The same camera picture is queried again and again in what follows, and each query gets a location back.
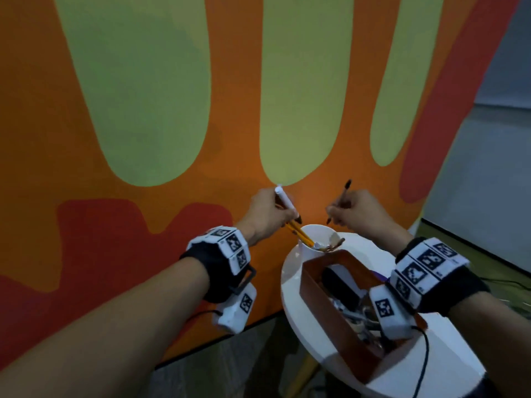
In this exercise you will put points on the person's right hand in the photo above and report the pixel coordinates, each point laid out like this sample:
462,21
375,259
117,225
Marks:
365,213

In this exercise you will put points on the person's left forearm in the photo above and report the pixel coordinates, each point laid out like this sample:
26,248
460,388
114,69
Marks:
112,331

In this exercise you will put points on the person's right forearm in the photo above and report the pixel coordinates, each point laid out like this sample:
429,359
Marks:
498,344

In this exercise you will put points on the yellow table leg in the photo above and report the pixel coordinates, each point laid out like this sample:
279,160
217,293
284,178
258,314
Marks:
300,377

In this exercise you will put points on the yellow pencils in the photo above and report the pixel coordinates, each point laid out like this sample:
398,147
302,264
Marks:
302,236

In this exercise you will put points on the black pen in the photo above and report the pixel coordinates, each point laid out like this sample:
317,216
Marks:
344,193

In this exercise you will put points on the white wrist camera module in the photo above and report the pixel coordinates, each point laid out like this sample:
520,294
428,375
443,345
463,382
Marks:
234,310
390,312

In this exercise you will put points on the black wristband with marker tiles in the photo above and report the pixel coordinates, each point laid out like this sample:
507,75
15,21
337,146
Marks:
435,273
222,256

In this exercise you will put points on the white marker pen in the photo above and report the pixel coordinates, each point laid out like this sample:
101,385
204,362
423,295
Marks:
286,199

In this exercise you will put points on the person's left hand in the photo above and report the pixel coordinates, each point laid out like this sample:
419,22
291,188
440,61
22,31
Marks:
263,215

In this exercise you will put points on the white cup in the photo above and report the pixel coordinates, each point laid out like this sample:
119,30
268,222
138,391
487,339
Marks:
309,251

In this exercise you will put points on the assorted small stationery items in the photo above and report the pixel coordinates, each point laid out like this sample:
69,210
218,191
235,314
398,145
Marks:
363,321

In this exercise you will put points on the person's right fingers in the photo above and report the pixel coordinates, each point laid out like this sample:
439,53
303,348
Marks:
337,212

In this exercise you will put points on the brown desk organizer box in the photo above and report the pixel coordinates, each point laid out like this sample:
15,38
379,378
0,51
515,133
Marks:
332,323

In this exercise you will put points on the person's left fingers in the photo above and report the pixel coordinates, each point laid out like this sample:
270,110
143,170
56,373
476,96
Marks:
285,212

